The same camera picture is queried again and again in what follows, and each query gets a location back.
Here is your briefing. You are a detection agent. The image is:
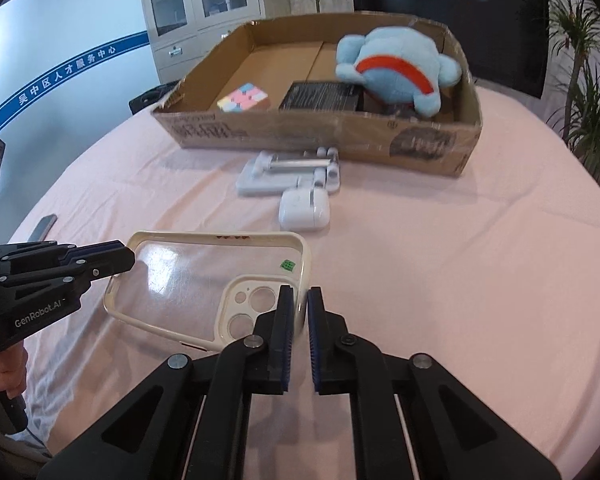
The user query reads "cream clear phone case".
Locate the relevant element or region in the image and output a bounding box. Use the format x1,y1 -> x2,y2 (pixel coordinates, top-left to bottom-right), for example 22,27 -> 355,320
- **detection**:
104,231 -> 312,352

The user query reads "white folding phone stand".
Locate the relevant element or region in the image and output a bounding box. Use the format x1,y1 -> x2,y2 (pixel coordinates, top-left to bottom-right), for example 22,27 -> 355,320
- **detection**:
236,148 -> 341,196

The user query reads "white earbuds case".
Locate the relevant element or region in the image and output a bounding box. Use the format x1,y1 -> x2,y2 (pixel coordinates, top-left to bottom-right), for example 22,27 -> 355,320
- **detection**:
278,188 -> 330,232

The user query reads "light blue plush toy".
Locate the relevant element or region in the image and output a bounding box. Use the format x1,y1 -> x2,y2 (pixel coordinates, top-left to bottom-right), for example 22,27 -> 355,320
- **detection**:
335,26 -> 463,118

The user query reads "person's left hand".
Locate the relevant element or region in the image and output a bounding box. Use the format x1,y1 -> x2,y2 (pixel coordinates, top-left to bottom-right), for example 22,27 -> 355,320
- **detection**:
0,341 -> 28,399

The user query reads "dark smartphone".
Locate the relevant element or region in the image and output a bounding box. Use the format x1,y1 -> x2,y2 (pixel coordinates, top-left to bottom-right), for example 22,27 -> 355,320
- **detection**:
28,214 -> 58,243

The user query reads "black chair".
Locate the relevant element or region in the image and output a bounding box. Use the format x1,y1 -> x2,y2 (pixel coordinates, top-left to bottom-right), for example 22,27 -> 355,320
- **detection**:
129,80 -> 178,115

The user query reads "pastel rubik's cube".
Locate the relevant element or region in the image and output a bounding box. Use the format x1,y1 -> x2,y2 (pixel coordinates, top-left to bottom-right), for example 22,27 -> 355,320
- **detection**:
216,84 -> 271,113

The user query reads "black flat box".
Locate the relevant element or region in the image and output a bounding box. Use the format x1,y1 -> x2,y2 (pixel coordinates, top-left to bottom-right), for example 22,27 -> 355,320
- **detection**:
278,81 -> 364,112

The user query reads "grey metal cabinet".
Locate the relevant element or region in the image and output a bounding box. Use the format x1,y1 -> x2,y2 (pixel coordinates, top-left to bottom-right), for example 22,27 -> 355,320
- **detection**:
142,0 -> 264,84

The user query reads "black round object in box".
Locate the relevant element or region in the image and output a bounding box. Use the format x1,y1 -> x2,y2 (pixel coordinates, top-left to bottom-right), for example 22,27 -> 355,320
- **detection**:
380,103 -> 419,120

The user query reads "tall leafy plant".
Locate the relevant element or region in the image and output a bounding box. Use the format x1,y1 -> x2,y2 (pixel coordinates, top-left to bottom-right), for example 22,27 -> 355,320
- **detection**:
548,0 -> 600,186

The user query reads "black tv screen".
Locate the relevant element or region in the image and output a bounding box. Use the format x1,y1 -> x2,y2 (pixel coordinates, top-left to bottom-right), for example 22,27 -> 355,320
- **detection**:
353,0 -> 548,98

